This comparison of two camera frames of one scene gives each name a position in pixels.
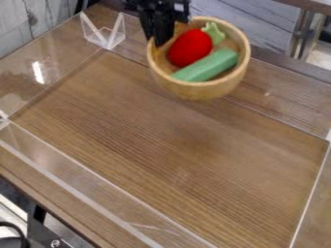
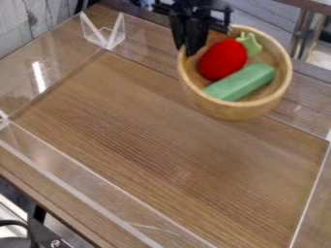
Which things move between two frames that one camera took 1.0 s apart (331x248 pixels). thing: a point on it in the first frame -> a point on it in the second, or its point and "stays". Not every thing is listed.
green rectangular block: (204, 69) -> (233, 86)
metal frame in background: (308, 31) stays
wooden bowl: (212, 88) -> (261, 100)
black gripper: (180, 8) -> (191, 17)
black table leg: (38, 213) stays
